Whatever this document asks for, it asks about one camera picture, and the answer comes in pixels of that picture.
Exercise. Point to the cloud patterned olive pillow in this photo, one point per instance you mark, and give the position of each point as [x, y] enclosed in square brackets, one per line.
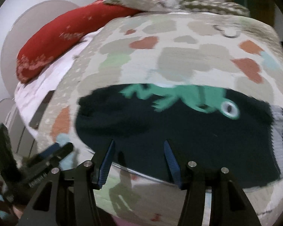
[215, 7]

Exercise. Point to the long red pillow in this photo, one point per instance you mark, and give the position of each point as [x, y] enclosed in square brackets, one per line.
[58, 36]

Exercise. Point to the black pants with green print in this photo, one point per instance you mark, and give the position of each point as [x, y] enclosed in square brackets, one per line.
[215, 127]

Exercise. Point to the pink bed sheet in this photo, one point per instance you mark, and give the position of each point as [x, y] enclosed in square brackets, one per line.
[29, 96]

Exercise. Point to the heart patterned quilt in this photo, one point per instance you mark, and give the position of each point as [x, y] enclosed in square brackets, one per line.
[224, 51]

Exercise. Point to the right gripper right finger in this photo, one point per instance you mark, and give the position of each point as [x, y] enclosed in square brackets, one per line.
[229, 203]

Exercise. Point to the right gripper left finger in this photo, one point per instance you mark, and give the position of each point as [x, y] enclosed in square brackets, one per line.
[94, 176]

